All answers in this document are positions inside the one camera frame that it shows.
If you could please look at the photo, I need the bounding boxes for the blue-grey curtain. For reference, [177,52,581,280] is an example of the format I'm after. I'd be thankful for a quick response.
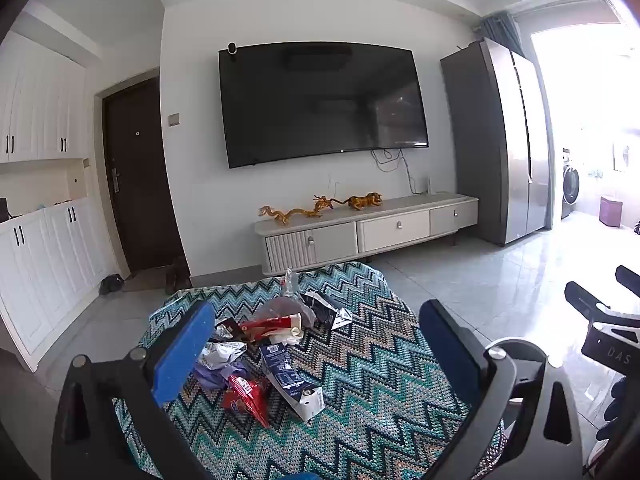
[479,14,525,57]

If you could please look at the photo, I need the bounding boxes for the clear plastic bag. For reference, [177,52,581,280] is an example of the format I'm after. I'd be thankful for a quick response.
[260,296,319,328]

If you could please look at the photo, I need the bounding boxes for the black and white wrapper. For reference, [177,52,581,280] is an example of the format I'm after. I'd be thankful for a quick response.
[300,290,354,331]

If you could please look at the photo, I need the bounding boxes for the purple wrapper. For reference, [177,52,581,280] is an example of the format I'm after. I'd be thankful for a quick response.
[192,362,251,394]

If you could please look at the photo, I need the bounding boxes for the blue milk carton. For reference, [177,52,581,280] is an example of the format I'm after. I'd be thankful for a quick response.
[259,341,325,422]

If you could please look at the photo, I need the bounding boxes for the teal zigzag blanket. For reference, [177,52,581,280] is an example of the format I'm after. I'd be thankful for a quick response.
[114,261,504,480]

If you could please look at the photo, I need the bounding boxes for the purple storage box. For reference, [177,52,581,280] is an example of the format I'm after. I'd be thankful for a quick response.
[599,196,624,226]

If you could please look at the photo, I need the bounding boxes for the black television cables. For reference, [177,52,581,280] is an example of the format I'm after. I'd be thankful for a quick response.
[371,147,427,195]

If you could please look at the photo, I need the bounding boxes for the brown boots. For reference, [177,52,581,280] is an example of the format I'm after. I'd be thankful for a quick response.
[165,256,191,292]

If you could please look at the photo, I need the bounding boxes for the person's right hand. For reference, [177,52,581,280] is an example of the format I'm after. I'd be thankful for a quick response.
[596,376,628,443]

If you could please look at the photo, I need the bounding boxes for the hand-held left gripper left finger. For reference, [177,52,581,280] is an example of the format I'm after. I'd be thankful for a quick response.
[51,301,216,480]

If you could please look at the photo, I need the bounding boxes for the dark brown entrance door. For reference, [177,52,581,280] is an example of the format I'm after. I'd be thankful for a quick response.
[102,78,189,281]

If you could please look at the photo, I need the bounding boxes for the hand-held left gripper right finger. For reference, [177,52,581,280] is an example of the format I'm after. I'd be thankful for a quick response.
[419,299,583,480]

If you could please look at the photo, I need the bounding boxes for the grey washing machine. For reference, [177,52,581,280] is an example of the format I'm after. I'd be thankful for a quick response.
[561,149,581,220]

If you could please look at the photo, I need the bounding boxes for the silver double-door refrigerator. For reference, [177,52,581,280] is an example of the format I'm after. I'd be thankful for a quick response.
[440,36,554,247]

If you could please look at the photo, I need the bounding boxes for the red snack wrapper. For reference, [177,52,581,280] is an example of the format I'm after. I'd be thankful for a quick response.
[222,375,271,429]

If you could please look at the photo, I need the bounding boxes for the golden dragon figurine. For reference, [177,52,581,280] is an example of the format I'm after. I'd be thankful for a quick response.
[258,195,349,225]

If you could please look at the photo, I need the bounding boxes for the golden tiger figurine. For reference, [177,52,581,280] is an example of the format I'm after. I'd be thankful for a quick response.
[347,192,384,210]

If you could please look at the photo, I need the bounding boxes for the white wall cabinets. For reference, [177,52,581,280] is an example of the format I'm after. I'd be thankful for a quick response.
[0,30,89,164]

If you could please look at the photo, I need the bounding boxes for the white television stand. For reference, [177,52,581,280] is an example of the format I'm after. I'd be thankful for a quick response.
[254,192,479,277]

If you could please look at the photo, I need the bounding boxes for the white base cabinets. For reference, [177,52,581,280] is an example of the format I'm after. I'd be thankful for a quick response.
[0,196,124,374]

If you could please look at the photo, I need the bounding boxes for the silver foil wrapper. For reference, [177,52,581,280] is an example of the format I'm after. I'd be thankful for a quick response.
[200,341,249,366]

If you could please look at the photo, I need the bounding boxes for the grey doormat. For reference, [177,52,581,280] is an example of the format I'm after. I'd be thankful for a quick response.
[122,269,171,294]

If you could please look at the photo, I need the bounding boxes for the black wall television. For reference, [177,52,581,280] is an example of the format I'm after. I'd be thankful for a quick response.
[218,42,430,169]

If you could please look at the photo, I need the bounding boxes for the red and white carton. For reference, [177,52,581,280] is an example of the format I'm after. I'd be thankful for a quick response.
[239,312,304,344]

